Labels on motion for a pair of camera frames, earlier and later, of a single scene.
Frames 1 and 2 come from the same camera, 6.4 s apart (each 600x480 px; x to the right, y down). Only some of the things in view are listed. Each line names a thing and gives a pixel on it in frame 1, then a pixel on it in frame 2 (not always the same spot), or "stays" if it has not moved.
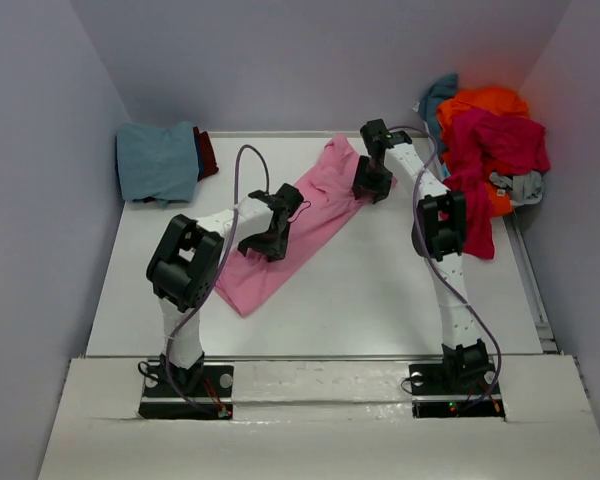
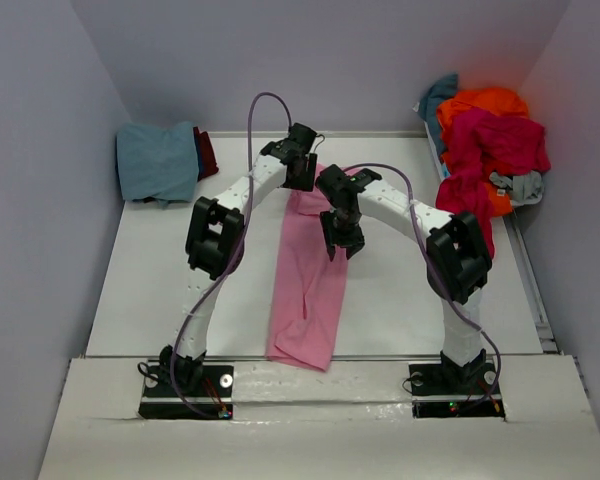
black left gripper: x=274 y=252 -> x=306 y=180
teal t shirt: x=440 y=93 stays
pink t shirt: x=329 y=198 -> x=308 y=307
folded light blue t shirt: x=157 y=163 stays
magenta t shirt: x=485 y=144 stays
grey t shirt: x=525 y=189 stays
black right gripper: x=361 y=179 -> x=331 y=235
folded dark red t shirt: x=205 y=155 stays
